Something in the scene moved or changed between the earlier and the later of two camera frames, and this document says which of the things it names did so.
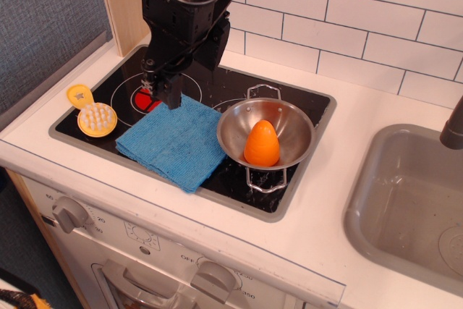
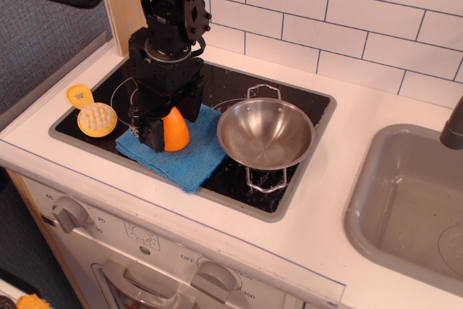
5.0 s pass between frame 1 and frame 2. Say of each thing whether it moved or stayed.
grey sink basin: stayed
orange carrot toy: moved
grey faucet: stayed
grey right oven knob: stayed
